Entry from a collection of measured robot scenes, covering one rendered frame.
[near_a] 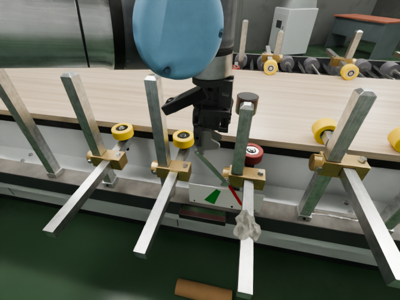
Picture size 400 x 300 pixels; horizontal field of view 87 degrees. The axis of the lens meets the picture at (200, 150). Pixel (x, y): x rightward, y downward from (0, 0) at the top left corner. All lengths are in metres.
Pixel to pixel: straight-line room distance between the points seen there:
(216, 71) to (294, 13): 5.10
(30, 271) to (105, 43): 1.64
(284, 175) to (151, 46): 0.87
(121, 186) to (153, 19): 0.78
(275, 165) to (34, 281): 1.49
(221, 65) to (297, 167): 0.66
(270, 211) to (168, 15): 0.73
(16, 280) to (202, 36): 1.71
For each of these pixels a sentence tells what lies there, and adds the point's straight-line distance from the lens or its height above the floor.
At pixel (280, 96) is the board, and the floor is 0.90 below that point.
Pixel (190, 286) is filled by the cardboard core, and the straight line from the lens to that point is 1.34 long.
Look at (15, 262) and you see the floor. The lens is 1.86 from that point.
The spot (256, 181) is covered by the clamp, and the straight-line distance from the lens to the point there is 0.69.
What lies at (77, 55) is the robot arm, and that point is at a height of 1.30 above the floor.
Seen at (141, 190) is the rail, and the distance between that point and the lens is 0.88.
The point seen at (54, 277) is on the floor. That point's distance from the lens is 1.67.
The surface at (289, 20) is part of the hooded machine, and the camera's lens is 5.44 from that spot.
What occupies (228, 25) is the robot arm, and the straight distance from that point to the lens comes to 0.41.
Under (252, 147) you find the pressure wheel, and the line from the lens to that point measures 0.75.
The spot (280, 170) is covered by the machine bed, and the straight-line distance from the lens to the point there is 0.97.
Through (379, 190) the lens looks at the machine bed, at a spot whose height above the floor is 0.68.
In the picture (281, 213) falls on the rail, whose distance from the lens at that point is 0.84.
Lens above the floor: 1.35
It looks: 39 degrees down
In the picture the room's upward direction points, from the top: straight up
